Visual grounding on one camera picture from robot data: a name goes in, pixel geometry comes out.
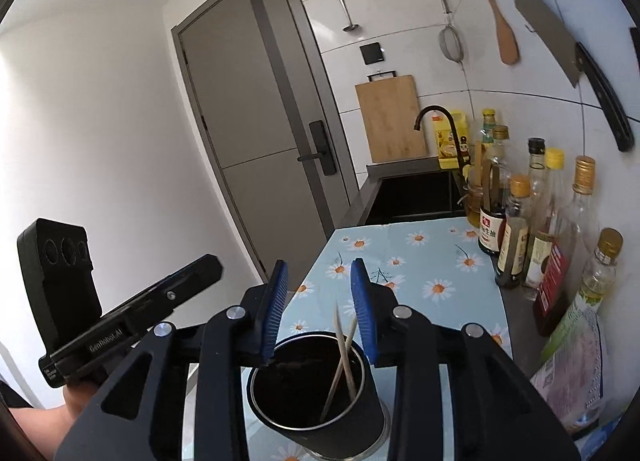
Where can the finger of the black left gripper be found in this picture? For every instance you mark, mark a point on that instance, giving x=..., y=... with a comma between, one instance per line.
x=156, y=303

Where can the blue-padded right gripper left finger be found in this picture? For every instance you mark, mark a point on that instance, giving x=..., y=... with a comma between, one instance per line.
x=264, y=306

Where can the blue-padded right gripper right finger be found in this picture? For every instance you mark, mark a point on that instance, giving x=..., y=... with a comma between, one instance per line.
x=374, y=306

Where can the person's left forearm dark sleeve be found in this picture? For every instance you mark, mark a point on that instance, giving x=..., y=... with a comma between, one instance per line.
x=45, y=428

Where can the person's left hand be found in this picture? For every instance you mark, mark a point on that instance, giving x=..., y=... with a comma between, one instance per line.
x=77, y=397

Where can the chopstick in holder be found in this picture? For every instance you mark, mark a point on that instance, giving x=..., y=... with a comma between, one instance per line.
x=340, y=370
x=344, y=342

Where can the blue daisy tablecloth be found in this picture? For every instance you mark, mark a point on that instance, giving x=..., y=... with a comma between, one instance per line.
x=435, y=267

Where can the black cylindrical utensil holder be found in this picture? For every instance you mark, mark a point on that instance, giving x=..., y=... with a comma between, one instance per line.
x=290, y=395

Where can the black sink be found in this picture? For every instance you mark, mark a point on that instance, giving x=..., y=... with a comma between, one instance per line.
x=405, y=191

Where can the dark soy sauce bottle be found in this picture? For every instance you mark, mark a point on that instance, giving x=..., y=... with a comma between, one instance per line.
x=492, y=207

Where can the gold cap dark bottle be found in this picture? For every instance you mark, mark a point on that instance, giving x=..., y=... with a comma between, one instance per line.
x=519, y=208

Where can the yellow oil bottle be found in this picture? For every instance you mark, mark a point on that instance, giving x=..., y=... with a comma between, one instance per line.
x=447, y=150

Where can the yellow cap vinegar bottle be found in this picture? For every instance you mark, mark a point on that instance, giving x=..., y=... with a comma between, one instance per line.
x=545, y=221

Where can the black faucet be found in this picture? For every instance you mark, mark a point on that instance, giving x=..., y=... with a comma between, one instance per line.
x=429, y=111

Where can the wooden cutting board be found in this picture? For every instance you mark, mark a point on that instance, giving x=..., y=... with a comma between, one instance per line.
x=389, y=108

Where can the clear plastic sugar bag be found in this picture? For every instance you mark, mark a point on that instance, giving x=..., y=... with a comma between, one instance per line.
x=570, y=380

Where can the gold cap clear bottle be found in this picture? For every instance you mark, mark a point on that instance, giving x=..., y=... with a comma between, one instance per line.
x=571, y=246

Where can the grey door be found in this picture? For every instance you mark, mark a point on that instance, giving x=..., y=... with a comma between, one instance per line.
x=255, y=80

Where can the small oil bottle gold cap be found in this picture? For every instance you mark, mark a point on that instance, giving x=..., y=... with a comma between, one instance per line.
x=598, y=278

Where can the black cap bottle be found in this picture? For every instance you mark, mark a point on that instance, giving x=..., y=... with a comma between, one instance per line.
x=536, y=166

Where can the black door lock handle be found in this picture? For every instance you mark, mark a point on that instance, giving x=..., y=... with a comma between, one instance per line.
x=323, y=151

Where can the black wall switch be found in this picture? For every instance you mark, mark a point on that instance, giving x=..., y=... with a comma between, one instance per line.
x=372, y=53

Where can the mesh strainer on wall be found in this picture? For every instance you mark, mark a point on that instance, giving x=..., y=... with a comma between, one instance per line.
x=449, y=39

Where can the steel ladle on wall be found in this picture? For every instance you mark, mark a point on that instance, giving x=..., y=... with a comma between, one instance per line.
x=351, y=26

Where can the wooden spatula on wall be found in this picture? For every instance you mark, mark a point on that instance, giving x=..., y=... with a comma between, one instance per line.
x=507, y=45

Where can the cleaver knife on wall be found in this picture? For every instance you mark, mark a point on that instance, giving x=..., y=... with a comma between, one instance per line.
x=576, y=61

